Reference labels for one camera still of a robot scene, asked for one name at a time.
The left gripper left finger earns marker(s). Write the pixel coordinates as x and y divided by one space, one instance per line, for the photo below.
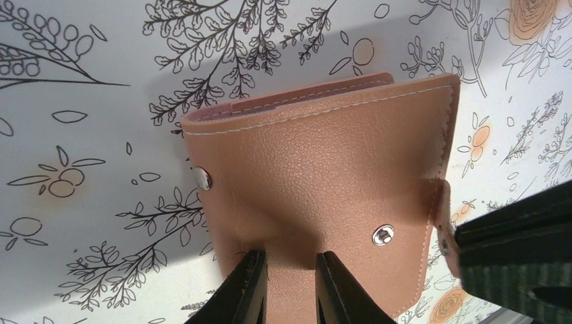
241 298

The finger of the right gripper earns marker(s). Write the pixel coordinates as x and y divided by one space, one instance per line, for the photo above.
536 229
540 289

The floral patterned table mat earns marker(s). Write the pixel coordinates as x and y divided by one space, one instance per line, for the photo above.
101 220

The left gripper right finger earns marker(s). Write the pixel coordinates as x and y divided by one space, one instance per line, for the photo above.
339 296

